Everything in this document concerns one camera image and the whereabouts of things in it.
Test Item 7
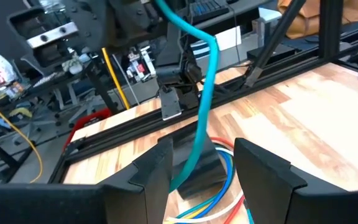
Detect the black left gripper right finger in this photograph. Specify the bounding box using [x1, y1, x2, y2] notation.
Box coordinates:
[234, 138, 358, 224]

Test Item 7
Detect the grey desk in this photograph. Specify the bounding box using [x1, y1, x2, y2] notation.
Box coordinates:
[154, 0, 279, 38]

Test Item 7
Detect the dark teal cord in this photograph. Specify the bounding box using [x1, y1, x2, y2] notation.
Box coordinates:
[175, 194, 256, 224]

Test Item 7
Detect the white box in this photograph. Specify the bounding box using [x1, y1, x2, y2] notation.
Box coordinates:
[190, 26, 242, 60]

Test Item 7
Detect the red cord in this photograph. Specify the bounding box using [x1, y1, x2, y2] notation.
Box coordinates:
[210, 136, 248, 224]

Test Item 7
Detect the silver mounting plate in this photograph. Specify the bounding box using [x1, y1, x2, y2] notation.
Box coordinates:
[158, 85, 183, 121]

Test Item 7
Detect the brown paper bag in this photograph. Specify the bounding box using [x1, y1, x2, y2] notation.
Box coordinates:
[277, 0, 358, 40]

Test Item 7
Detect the black keyboard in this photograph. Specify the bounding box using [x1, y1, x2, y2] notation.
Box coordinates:
[187, 0, 231, 23]

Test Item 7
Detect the white red plastic bag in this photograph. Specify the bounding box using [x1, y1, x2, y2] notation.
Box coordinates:
[0, 52, 19, 86]

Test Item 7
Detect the thin white cable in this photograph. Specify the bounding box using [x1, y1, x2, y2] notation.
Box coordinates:
[112, 54, 141, 106]

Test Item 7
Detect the black Netgear network switch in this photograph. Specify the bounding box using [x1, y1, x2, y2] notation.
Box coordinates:
[246, 43, 298, 65]

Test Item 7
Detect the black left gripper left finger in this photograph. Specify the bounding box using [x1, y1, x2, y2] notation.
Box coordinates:
[0, 136, 174, 224]

